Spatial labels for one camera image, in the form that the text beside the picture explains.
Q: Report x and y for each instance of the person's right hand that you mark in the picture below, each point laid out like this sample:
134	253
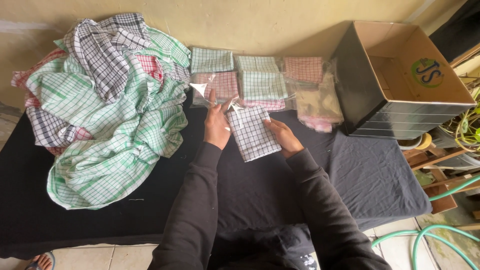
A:
285	138

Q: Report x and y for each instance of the person's left hand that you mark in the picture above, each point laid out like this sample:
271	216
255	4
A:
216	125

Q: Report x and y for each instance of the person's right fingers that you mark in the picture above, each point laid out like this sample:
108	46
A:
272	125

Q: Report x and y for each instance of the black checked cloth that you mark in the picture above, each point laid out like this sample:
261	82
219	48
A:
253	135

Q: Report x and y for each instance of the clear plastic bag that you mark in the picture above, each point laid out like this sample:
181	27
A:
200	89

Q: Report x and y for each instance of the packed red checked cloth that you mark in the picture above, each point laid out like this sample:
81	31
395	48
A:
268	104
223	84
303	69

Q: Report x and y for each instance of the packed green checked cloth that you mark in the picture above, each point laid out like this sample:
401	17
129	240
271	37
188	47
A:
212	60
263	85
257	63

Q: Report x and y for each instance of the stack of empty plastic bags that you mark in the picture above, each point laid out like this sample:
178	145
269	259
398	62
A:
318	103

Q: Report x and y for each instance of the black table cover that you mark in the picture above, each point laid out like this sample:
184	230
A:
262	187

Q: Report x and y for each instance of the black cardboard box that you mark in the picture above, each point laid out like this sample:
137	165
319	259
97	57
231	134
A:
360	82

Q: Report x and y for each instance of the person's black trousers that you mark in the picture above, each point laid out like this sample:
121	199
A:
262	247

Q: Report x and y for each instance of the grey bowl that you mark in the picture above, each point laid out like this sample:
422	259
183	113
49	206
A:
409	143

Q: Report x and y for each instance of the heap of checked cloths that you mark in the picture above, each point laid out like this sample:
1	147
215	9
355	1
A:
108	112

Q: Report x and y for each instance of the wooden rack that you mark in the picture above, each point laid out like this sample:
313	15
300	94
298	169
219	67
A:
438	157

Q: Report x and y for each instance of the potted green plant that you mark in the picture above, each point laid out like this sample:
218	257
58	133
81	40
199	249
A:
467	127

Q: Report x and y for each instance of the blue sandal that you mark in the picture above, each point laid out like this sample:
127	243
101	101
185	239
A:
51	258

